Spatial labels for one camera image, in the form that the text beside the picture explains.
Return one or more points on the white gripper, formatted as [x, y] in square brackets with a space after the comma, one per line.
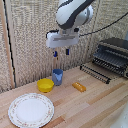
[62, 39]

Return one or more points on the cobalt blue cup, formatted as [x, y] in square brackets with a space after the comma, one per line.
[57, 77]

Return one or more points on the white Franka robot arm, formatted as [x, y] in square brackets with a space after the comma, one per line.
[71, 13]

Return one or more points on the yellow bowl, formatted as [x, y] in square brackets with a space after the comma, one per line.
[45, 85]

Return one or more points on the orange rectangular block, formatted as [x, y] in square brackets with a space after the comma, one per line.
[79, 87]

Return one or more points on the black toaster oven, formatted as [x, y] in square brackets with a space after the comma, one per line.
[112, 55]

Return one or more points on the white floral rim plate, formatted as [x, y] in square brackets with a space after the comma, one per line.
[30, 110]

